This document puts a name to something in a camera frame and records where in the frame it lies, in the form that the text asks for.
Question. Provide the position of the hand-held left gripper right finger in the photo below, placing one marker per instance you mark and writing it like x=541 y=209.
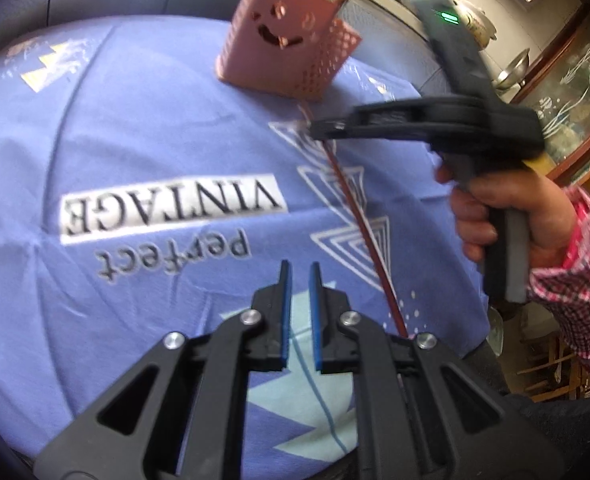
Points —
x=316 y=310

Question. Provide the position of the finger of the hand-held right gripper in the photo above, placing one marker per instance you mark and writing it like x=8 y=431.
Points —
x=400 y=120

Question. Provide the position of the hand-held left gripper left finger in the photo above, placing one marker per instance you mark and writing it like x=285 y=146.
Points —
x=286 y=310

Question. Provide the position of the reddish brown wooden chopstick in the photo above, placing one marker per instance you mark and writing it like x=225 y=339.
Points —
x=364 y=235

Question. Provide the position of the pink plastic utensil holder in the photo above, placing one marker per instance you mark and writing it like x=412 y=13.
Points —
x=250 y=65

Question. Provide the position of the person's right forearm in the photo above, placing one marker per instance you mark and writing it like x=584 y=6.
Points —
x=585 y=300

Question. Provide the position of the person's right hand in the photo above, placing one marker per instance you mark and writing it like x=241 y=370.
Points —
x=540 y=210

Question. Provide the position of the white ceramic pot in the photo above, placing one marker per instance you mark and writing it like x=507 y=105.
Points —
x=482 y=30

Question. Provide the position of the steel bowl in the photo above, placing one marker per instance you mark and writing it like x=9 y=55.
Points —
x=515 y=67

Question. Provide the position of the etched glass door cabinet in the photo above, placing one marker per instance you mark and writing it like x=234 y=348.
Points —
x=580 y=85

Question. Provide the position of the blue printed tablecloth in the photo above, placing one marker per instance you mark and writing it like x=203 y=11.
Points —
x=125 y=135

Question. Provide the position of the wooden chair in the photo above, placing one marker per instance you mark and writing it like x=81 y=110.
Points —
x=550 y=360

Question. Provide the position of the person's leg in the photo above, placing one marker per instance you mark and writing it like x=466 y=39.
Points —
x=565 y=430

